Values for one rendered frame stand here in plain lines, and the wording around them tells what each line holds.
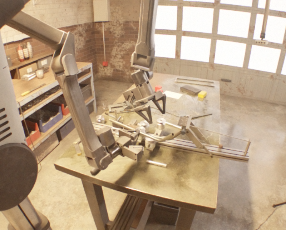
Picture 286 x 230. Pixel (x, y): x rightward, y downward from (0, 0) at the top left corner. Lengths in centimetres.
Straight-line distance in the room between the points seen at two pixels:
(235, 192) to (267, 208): 35
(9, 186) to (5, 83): 21
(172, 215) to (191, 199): 83
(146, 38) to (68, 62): 27
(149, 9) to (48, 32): 33
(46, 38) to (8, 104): 33
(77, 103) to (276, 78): 386
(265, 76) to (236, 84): 58
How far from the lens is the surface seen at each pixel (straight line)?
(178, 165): 96
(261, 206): 213
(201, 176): 93
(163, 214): 168
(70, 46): 69
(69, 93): 68
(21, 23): 67
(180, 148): 103
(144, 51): 73
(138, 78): 77
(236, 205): 204
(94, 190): 121
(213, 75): 403
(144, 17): 68
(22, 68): 281
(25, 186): 49
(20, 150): 45
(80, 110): 69
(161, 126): 110
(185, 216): 110
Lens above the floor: 154
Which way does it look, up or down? 30 degrees down
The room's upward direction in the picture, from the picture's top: straight up
